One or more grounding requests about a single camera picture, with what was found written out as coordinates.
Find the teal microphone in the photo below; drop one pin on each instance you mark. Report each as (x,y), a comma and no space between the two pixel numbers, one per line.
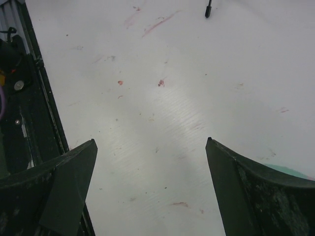
(289,171)

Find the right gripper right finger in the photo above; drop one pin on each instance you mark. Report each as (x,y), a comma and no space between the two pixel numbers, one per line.
(256,200)

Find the black tripod shock-mount stand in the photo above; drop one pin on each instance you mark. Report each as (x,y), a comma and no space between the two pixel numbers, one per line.
(208,9)

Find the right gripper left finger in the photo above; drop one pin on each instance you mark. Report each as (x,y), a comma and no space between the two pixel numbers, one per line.
(50,199)

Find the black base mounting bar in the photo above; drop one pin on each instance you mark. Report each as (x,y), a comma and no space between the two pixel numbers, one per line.
(31,131)

